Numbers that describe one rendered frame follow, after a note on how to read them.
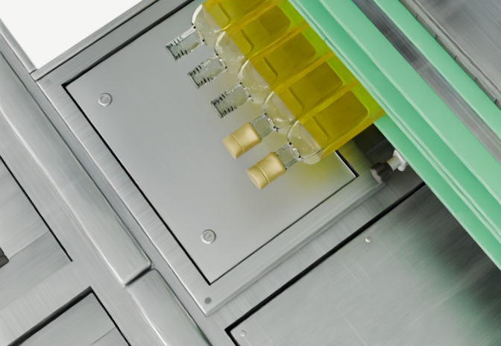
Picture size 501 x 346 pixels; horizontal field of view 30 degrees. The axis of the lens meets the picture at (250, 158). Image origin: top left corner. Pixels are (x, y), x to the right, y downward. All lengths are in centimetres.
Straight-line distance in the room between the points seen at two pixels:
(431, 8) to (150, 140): 49
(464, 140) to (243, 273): 40
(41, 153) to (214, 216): 29
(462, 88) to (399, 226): 32
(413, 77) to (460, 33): 8
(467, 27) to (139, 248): 58
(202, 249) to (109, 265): 14
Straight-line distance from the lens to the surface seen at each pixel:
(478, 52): 121
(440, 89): 120
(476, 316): 143
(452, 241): 145
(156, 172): 144
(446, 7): 123
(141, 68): 151
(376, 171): 134
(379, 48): 122
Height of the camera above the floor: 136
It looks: 10 degrees down
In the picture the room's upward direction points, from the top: 125 degrees counter-clockwise
